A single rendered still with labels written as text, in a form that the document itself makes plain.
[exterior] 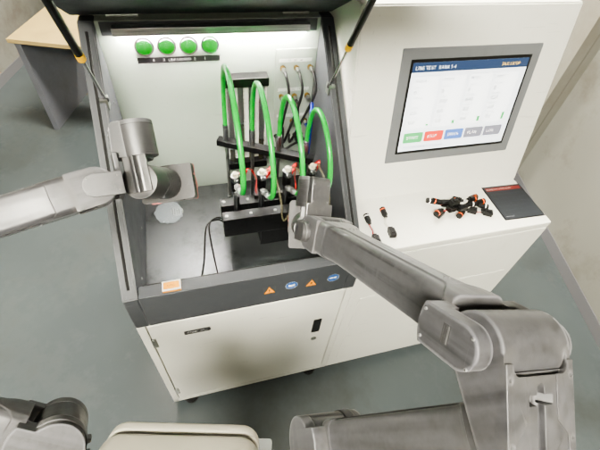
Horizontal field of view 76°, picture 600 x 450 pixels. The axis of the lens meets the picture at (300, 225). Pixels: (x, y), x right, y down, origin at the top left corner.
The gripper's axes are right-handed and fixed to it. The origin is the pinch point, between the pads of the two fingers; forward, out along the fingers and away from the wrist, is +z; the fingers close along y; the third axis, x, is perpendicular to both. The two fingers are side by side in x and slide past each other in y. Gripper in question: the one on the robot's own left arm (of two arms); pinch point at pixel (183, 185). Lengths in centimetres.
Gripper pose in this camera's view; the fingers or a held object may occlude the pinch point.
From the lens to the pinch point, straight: 84.7
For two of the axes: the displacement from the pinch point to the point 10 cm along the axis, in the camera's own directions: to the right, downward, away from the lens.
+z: 0.6, -0.7, 10.0
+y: -9.9, 1.3, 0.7
